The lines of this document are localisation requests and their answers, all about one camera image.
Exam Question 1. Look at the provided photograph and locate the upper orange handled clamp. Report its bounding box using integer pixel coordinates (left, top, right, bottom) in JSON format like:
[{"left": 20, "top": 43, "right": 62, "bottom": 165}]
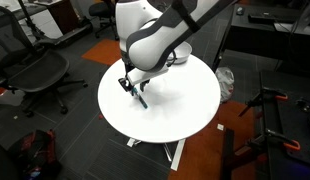
[{"left": 239, "top": 87, "right": 288, "bottom": 117}]

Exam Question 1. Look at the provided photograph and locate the white plastic bag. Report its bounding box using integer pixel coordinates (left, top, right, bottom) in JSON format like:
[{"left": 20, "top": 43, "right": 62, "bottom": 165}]
[{"left": 215, "top": 67, "right": 235, "bottom": 103}]

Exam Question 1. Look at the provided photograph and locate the black keyboard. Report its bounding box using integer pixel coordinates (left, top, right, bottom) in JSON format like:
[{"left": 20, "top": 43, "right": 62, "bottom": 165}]
[{"left": 248, "top": 13, "right": 275, "bottom": 24}]

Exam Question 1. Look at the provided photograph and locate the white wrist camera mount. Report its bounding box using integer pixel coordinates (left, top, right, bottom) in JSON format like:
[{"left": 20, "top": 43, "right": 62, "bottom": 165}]
[{"left": 127, "top": 65, "right": 169, "bottom": 85}]

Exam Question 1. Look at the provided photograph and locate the white bowl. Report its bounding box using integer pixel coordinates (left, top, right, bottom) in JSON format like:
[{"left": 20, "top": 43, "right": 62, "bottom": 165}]
[{"left": 168, "top": 42, "right": 192, "bottom": 64}]

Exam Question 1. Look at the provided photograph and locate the lower orange handled clamp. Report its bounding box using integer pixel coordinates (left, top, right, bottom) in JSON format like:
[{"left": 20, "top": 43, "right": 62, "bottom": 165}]
[{"left": 246, "top": 128, "right": 301, "bottom": 151}]

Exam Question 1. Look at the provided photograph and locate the round white table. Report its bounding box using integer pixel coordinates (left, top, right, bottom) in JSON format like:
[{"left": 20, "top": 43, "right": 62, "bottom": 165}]
[{"left": 97, "top": 53, "right": 222, "bottom": 172}]

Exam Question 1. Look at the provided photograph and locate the black mesh office chair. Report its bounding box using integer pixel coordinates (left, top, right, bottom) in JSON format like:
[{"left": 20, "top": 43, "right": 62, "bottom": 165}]
[{"left": 0, "top": 6, "right": 88, "bottom": 117}]

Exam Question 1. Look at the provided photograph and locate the orange handled clamp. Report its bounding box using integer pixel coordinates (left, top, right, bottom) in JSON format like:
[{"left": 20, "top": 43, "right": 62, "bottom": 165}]
[
  {"left": 239, "top": 87, "right": 288, "bottom": 117},
  {"left": 246, "top": 128, "right": 301, "bottom": 151}
]

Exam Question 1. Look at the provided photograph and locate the teal marker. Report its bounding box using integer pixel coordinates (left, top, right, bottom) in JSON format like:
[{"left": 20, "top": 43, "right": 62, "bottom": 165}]
[{"left": 133, "top": 88, "right": 148, "bottom": 109}]

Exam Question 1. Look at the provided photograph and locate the black workbench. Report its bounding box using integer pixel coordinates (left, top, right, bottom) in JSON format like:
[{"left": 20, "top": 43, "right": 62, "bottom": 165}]
[{"left": 260, "top": 71, "right": 310, "bottom": 180}]

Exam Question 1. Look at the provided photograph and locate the black desk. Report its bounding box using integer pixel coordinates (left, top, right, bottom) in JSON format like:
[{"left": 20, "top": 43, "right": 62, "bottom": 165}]
[{"left": 211, "top": 4, "right": 310, "bottom": 72}]

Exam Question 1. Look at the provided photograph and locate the white paper scrap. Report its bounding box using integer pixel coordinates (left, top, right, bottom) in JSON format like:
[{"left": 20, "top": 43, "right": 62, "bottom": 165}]
[{"left": 217, "top": 124, "right": 224, "bottom": 131}]

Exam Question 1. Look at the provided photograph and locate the red black backpack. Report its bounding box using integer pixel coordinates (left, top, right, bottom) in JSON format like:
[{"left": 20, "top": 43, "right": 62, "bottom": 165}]
[{"left": 8, "top": 129, "right": 62, "bottom": 180}]

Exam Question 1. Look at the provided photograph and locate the computer mouse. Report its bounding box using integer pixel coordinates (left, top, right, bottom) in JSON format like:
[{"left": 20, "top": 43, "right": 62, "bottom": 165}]
[{"left": 236, "top": 7, "right": 245, "bottom": 16}]

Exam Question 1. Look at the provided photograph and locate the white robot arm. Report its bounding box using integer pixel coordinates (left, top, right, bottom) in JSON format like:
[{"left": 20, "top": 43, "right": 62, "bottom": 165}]
[{"left": 115, "top": 0, "right": 237, "bottom": 91}]

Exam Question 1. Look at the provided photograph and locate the dark wood cabinet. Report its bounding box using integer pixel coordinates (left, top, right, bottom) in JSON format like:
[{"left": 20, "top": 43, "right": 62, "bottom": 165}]
[{"left": 35, "top": 0, "right": 79, "bottom": 34}]

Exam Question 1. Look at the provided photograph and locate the black rolling office chair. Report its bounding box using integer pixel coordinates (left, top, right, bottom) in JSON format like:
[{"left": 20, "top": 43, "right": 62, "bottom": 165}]
[{"left": 89, "top": 0, "right": 119, "bottom": 41}]

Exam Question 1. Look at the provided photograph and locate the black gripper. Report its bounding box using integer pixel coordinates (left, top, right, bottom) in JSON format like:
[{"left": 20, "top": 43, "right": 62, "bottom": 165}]
[{"left": 118, "top": 50, "right": 150, "bottom": 92}]

